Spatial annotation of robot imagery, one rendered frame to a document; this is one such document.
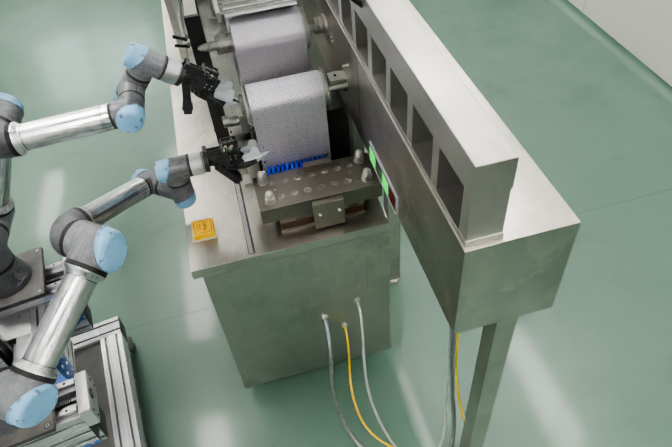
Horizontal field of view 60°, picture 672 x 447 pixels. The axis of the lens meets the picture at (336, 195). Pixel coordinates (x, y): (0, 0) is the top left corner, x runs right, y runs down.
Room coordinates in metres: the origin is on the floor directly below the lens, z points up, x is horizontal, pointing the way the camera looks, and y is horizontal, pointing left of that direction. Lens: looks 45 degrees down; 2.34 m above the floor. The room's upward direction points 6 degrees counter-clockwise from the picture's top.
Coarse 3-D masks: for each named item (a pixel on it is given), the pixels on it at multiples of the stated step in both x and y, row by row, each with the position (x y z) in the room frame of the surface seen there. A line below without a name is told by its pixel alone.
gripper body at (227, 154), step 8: (232, 136) 1.49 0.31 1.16; (224, 144) 1.46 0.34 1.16; (232, 144) 1.46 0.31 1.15; (208, 152) 1.42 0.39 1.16; (216, 152) 1.43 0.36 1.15; (224, 152) 1.42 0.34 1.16; (232, 152) 1.43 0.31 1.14; (208, 160) 1.43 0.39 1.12; (216, 160) 1.43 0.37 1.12; (224, 160) 1.41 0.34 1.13; (232, 160) 1.43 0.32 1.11; (240, 160) 1.44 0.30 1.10; (208, 168) 1.40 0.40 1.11; (232, 168) 1.42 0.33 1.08
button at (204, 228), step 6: (192, 222) 1.35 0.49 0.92; (198, 222) 1.35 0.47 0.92; (204, 222) 1.34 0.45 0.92; (210, 222) 1.34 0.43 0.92; (192, 228) 1.32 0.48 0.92; (198, 228) 1.32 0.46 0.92; (204, 228) 1.32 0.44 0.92; (210, 228) 1.31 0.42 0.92; (198, 234) 1.29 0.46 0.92; (204, 234) 1.29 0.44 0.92; (210, 234) 1.30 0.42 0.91
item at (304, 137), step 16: (256, 128) 1.47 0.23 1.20; (272, 128) 1.48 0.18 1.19; (288, 128) 1.49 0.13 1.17; (304, 128) 1.50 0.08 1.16; (320, 128) 1.51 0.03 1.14; (272, 144) 1.48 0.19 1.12; (288, 144) 1.49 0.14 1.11; (304, 144) 1.50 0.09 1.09; (320, 144) 1.51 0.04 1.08; (272, 160) 1.47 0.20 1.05; (288, 160) 1.48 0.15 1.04
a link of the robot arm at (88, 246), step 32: (96, 224) 1.12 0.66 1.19; (64, 256) 1.07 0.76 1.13; (96, 256) 1.02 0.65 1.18; (64, 288) 0.96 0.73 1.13; (64, 320) 0.89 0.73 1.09; (32, 352) 0.82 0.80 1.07; (0, 384) 0.75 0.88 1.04; (32, 384) 0.74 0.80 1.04; (0, 416) 0.69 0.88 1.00; (32, 416) 0.69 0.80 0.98
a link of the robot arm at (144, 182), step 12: (132, 180) 1.42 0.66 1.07; (144, 180) 1.43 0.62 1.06; (156, 180) 1.44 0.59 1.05; (108, 192) 1.34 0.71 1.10; (120, 192) 1.34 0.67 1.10; (132, 192) 1.36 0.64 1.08; (144, 192) 1.39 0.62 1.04; (156, 192) 1.42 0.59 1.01; (96, 204) 1.26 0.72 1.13; (108, 204) 1.28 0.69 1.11; (120, 204) 1.30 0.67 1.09; (132, 204) 1.34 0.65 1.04; (60, 216) 1.17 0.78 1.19; (72, 216) 1.17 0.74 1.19; (84, 216) 1.19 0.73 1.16; (96, 216) 1.22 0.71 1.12; (108, 216) 1.25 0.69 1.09; (60, 228) 1.11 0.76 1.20; (60, 252) 1.07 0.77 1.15
